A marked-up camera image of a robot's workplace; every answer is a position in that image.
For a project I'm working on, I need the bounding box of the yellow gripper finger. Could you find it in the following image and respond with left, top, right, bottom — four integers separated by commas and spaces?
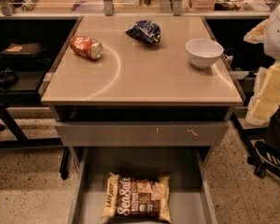
245, 61, 280, 125

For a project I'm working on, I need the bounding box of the brown sea salt chip bag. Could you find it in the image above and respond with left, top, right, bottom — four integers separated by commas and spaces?
102, 173, 171, 223

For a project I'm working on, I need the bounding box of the crumpled blue chip bag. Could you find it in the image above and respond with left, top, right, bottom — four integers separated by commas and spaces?
125, 20, 161, 44

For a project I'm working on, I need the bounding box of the grey drawer cabinet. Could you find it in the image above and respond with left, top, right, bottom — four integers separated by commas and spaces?
40, 15, 245, 182

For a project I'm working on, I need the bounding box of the open grey middle drawer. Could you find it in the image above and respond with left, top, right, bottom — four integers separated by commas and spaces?
67, 147, 217, 224

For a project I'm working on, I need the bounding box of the black sneaker with white stripes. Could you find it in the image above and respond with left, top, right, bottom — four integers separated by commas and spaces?
255, 141, 280, 170

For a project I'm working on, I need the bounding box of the white ceramic bowl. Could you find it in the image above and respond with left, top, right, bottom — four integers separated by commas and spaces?
186, 38, 223, 69

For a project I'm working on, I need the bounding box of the crushed red soda can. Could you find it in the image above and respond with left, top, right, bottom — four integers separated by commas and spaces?
70, 36, 103, 61

